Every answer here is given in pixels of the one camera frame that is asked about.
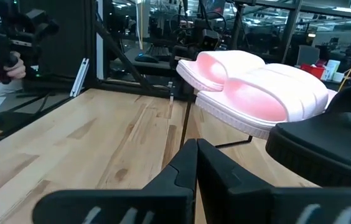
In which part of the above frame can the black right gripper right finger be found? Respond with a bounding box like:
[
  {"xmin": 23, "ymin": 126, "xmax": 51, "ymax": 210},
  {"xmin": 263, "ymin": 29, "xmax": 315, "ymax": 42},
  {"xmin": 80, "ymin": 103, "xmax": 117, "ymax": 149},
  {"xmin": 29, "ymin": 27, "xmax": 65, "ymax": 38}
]
[{"xmin": 197, "ymin": 139, "xmax": 351, "ymax": 224}]

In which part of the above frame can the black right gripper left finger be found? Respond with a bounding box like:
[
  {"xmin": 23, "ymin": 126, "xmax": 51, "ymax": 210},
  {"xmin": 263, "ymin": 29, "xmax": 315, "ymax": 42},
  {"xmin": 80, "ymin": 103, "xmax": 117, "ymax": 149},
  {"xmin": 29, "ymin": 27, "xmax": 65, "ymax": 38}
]
[{"xmin": 32, "ymin": 139, "xmax": 199, "ymax": 224}]

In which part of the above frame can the black foam slide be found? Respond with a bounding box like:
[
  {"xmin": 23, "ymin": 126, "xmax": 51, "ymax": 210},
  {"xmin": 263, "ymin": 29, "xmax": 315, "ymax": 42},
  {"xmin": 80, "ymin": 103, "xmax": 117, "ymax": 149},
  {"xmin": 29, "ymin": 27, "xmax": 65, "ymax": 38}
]
[{"xmin": 264, "ymin": 83, "xmax": 351, "ymax": 188}]

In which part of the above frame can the pink foam slide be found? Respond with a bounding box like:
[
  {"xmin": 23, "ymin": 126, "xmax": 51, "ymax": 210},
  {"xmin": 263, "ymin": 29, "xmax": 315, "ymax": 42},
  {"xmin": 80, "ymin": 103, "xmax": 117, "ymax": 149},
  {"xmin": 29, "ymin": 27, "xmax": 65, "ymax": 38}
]
[
  {"xmin": 195, "ymin": 63, "xmax": 338, "ymax": 140},
  {"xmin": 175, "ymin": 50, "xmax": 266, "ymax": 93}
]

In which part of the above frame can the black computer mouse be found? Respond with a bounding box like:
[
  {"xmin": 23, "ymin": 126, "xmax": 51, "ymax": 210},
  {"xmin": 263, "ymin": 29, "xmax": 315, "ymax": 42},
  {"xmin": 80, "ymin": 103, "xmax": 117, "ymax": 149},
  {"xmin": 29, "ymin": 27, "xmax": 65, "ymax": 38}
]
[{"xmin": 134, "ymin": 53, "xmax": 160, "ymax": 64}]

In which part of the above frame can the red box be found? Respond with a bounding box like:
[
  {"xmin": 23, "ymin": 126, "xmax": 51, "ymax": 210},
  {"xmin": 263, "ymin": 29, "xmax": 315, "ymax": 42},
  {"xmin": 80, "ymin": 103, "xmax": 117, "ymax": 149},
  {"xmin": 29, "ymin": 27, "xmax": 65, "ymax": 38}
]
[{"xmin": 299, "ymin": 63, "xmax": 326, "ymax": 80}]

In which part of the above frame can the black keyboard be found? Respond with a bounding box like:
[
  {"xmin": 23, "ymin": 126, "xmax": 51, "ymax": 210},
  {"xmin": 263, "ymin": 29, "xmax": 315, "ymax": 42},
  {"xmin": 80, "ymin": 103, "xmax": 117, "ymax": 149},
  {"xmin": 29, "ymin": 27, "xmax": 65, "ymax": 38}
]
[{"xmin": 146, "ymin": 44, "xmax": 172, "ymax": 62}]

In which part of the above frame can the large dark monitor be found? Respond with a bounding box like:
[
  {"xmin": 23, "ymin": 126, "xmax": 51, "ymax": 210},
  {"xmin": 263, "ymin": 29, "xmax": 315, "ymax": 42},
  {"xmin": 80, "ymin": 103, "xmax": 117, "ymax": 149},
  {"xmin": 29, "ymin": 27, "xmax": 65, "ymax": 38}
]
[{"xmin": 18, "ymin": 0, "xmax": 97, "ymax": 80}]

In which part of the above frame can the silver metal bracket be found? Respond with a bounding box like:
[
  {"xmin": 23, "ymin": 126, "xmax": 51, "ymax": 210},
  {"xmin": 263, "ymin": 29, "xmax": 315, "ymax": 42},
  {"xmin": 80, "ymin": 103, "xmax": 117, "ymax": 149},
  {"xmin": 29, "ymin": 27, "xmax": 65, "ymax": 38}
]
[{"xmin": 69, "ymin": 57, "xmax": 90, "ymax": 98}]

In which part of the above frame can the black teleoperation handle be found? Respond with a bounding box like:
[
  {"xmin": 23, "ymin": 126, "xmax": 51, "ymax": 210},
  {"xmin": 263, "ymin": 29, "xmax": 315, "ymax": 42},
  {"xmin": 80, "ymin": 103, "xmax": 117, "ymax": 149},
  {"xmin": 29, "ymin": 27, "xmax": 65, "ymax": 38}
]
[{"xmin": 0, "ymin": 0, "xmax": 60, "ymax": 85}]

